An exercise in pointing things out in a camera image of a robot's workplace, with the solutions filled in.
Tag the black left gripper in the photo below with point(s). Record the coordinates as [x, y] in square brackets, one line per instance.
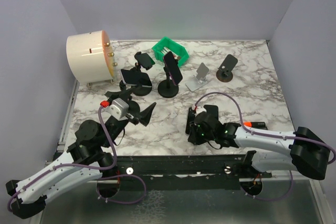
[144, 115]

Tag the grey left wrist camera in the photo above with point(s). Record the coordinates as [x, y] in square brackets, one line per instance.
[118, 109]

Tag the green plastic bin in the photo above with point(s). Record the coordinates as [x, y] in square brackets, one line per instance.
[165, 45]

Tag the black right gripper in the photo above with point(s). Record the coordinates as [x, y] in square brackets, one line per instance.
[193, 137]

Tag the black round base phone stand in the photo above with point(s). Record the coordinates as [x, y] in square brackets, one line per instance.
[166, 88]

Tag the silver folding phone stand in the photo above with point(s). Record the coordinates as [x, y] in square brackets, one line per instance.
[199, 79]

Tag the purple case phone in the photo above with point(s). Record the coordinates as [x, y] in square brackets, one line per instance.
[172, 68]

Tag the black front mounting rail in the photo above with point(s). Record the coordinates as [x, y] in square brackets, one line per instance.
[186, 172]

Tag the orange cap marker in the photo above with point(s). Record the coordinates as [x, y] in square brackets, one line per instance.
[255, 124]

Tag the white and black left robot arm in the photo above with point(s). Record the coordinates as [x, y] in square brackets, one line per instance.
[91, 157]

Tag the black front phone stand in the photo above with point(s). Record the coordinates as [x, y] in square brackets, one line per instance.
[131, 78]

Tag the white cylindrical drum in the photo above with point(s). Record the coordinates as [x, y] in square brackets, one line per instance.
[91, 57]

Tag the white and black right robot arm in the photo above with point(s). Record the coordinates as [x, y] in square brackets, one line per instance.
[301, 150]

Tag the brown base phone stand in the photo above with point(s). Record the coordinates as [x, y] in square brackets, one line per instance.
[224, 72]

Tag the black clamp phone stand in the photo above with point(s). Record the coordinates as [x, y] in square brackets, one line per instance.
[146, 62]

